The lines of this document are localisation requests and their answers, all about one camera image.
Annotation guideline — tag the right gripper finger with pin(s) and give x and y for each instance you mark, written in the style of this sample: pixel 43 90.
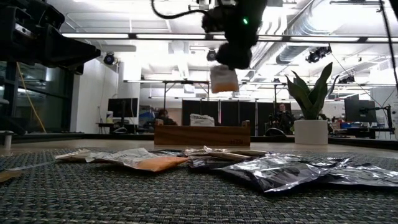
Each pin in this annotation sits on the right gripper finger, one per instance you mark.
pixel 242 56
pixel 225 56

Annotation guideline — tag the wooden three-compartment tray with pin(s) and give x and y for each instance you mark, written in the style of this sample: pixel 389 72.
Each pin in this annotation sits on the wooden three-compartment tray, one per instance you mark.
pixel 202 137

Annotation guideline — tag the snake plant in white pot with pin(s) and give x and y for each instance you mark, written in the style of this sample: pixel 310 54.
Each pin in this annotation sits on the snake plant in white pot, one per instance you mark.
pixel 311 132

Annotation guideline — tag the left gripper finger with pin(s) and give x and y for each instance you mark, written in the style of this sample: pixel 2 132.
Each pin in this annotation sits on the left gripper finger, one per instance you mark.
pixel 68 48
pixel 68 63

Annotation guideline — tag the black partition panels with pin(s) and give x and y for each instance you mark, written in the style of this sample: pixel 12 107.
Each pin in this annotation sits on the black partition panels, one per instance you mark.
pixel 230 112

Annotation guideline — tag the black track light cluster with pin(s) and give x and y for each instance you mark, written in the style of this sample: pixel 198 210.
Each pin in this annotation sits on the black track light cluster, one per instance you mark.
pixel 317 55

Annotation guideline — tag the dark office desk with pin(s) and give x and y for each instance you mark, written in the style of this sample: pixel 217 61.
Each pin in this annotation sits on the dark office desk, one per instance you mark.
pixel 105 124

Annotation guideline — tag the silver ventilation duct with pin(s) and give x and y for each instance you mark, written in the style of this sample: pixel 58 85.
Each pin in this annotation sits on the silver ventilation duct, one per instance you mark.
pixel 292 53

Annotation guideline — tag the cluttered office desk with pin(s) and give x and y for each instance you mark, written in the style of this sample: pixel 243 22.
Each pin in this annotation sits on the cluttered office desk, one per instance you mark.
pixel 373 130

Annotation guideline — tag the black monitor on stand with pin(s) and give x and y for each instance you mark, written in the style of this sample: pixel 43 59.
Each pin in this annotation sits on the black monitor on stand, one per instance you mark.
pixel 122 107

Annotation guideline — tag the long ceiling light strip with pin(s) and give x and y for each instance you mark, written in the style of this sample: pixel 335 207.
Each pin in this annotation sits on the long ceiling light strip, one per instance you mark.
pixel 171 36

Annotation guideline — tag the grey woven table mat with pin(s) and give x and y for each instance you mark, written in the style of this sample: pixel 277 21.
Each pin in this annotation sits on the grey woven table mat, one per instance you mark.
pixel 124 199

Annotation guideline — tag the white table mat label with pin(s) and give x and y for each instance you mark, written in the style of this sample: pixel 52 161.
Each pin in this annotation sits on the white table mat label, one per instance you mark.
pixel 31 166

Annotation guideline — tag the black monitor on arm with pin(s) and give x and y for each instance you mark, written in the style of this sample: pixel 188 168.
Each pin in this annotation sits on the black monitor on arm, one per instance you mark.
pixel 360 110

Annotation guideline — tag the person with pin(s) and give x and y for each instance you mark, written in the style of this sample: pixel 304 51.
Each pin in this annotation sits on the person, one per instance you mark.
pixel 163 115
pixel 282 119

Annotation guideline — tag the black office chair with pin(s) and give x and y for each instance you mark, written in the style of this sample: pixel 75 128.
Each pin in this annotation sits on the black office chair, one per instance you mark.
pixel 275 132

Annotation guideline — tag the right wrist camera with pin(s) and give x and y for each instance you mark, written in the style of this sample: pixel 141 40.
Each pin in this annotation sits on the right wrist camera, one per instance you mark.
pixel 213 20

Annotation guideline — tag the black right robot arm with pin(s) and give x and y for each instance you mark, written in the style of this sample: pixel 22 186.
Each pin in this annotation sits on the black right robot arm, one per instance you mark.
pixel 258 4

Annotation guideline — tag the white orange tea bag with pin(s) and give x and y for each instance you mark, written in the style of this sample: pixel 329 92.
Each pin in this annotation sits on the white orange tea bag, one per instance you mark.
pixel 224 81
pixel 155 163
pixel 202 120

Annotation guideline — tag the grey cylindrical post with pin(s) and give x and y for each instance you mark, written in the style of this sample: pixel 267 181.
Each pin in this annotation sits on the grey cylindrical post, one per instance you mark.
pixel 7 140

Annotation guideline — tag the round black ceiling spotlight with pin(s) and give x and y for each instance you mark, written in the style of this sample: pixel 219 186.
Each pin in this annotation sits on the round black ceiling spotlight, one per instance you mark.
pixel 109 58
pixel 211 55

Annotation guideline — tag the white canister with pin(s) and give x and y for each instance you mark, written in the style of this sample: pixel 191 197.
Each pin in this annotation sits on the white canister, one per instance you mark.
pixel 109 117

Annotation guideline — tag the small black track light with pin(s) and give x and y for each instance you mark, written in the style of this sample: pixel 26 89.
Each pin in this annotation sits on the small black track light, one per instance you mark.
pixel 346 79

